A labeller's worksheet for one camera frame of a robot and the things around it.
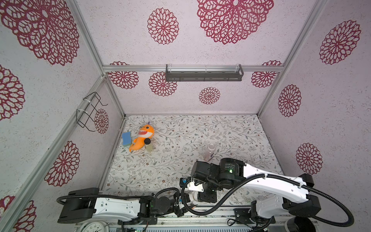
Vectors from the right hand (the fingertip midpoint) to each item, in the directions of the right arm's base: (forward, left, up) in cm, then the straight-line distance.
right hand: (198, 190), depth 63 cm
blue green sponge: (+39, +49, -17) cm, 65 cm away
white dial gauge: (-13, +49, -15) cm, 53 cm away
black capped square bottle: (+30, +31, -12) cm, 45 cm away
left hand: (-1, +2, -12) cm, 12 cm away
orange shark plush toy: (+41, +35, -12) cm, 55 cm away
